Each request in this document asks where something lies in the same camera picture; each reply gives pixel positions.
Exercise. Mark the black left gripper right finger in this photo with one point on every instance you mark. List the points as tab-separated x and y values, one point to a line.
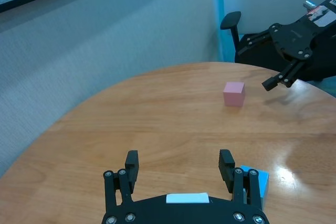
227	166

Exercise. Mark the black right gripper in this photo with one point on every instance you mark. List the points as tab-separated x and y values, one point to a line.
294	37

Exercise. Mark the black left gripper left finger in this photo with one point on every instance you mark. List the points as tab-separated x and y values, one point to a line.
131	166

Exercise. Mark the blue building block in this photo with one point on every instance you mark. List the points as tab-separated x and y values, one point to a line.
263	182

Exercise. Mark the pink building block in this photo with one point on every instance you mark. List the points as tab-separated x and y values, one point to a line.
233	95

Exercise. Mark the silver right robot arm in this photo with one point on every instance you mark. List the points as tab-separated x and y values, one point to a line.
309	4

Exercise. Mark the black office chair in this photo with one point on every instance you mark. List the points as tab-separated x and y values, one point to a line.
231	20

